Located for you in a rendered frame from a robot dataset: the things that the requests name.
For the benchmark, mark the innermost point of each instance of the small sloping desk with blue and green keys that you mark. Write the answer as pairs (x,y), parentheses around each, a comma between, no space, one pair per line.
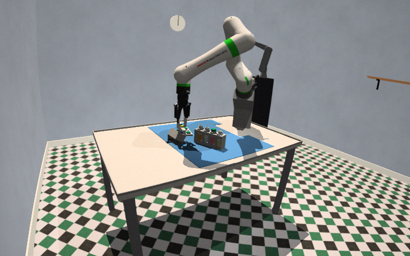
(176,136)

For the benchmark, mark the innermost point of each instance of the blue flat mat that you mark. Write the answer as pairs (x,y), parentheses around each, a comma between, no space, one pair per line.
(202,155)

